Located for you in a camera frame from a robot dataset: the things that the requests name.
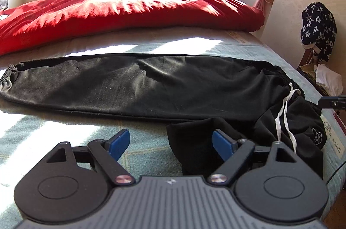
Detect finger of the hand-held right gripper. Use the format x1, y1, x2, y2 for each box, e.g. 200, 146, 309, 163
317, 95, 346, 111

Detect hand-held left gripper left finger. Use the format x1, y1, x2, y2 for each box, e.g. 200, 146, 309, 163
46, 128, 136, 187

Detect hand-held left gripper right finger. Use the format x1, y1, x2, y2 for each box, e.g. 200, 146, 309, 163
207, 129, 298, 187

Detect black drawstring pants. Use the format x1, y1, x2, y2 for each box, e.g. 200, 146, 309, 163
0, 53, 327, 179

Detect white cloth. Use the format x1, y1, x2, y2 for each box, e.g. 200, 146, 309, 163
315, 64, 344, 95

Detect cardboard box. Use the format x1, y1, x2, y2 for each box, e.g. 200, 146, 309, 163
297, 64, 325, 91

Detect wooden chair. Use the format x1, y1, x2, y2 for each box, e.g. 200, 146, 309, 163
297, 44, 319, 73

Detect dark star-print garment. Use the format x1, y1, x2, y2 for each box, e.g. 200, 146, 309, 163
300, 2, 337, 62

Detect bed with green plaid sheet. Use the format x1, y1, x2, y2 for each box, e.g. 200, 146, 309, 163
0, 27, 346, 192

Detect red quilt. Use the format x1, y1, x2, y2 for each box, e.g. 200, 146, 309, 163
0, 0, 265, 56

